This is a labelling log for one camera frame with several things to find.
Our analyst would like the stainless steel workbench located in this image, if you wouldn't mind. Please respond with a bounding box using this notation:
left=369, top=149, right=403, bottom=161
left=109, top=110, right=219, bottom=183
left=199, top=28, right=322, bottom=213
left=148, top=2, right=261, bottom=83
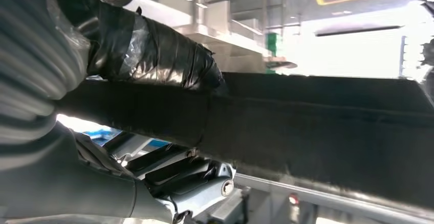
left=71, top=0, right=302, bottom=75

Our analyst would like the green plastic crate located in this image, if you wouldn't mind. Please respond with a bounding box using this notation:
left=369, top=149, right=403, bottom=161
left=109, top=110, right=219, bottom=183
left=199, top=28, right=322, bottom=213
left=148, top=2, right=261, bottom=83
left=265, top=32, right=283, bottom=75

